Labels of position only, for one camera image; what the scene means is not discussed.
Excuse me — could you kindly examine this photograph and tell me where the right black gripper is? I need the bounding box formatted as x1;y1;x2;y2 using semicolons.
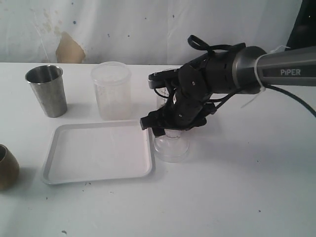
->
140;64;215;137

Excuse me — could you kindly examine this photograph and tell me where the clear shaker lid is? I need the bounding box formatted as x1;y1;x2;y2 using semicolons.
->
153;130;189;163

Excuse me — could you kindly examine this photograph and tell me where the stainless steel cup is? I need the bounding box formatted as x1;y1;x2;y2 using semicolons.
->
25;65;68;118

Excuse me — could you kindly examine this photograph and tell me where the brown wooden cup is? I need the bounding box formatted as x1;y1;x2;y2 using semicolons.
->
0;144;19;191

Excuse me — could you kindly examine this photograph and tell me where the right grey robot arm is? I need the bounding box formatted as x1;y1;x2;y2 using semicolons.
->
140;44;316;137

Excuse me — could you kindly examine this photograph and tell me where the clear graduated shaker body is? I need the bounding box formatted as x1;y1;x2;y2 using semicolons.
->
155;87;176;112

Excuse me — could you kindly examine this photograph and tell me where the white rectangular tray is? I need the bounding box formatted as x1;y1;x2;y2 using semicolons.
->
41;120;153;185

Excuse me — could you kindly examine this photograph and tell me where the translucent plastic container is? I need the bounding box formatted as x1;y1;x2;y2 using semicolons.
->
91;61;132;120

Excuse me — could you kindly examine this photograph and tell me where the dark object at right edge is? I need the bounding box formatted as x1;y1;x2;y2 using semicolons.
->
285;0;316;51

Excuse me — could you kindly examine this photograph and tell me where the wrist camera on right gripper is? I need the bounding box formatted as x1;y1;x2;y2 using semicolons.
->
148;69;179;89

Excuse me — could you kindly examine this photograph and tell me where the white cable tie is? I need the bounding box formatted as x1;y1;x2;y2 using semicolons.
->
241;45;291;108

